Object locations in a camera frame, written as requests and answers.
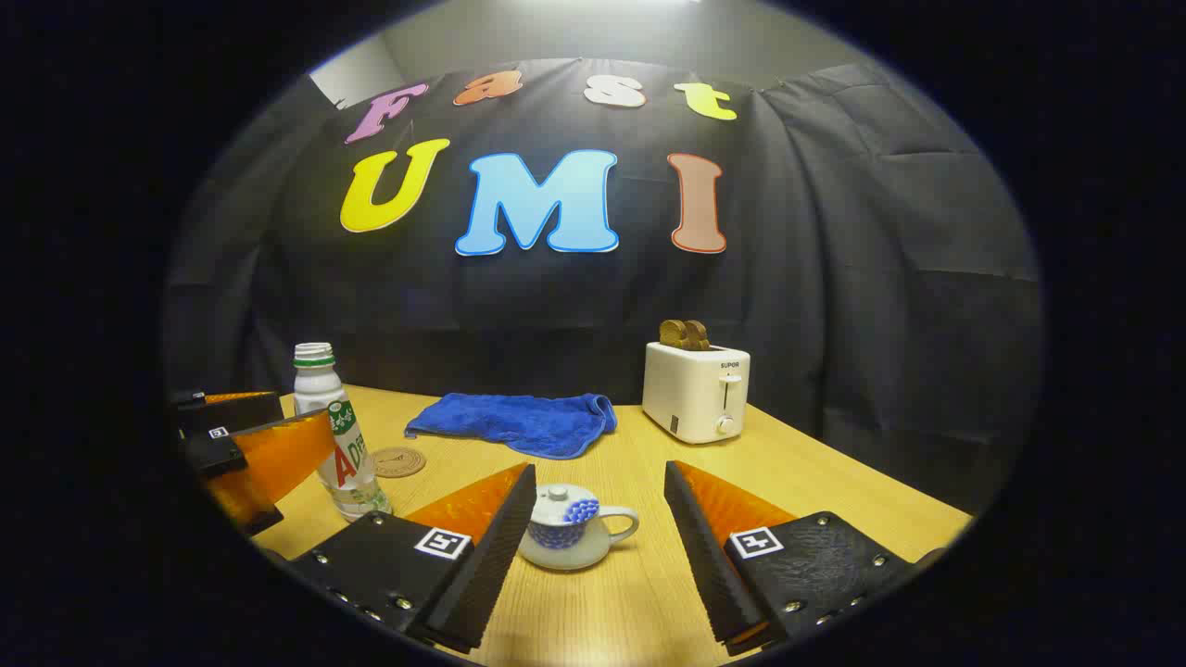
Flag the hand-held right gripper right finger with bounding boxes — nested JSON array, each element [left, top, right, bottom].
[[664, 460, 946, 657]]

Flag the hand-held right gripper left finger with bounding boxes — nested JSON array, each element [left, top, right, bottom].
[[278, 463, 538, 654]]

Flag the white plastic water bottle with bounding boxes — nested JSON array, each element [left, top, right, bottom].
[[293, 343, 393, 522]]

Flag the white blue-flowered teacup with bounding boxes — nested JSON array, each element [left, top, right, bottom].
[[517, 505, 640, 571]]

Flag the round wooden coaster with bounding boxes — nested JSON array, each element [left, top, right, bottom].
[[372, 447, 427, 479]]

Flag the blue towel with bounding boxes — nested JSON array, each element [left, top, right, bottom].
[[405, 393, 618, 460]]

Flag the white toaster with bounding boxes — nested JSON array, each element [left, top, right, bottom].
[[642, 341, 751, 446]]

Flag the black backdrop cloth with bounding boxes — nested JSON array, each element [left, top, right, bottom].
[[167, 57, 1043, 510]]

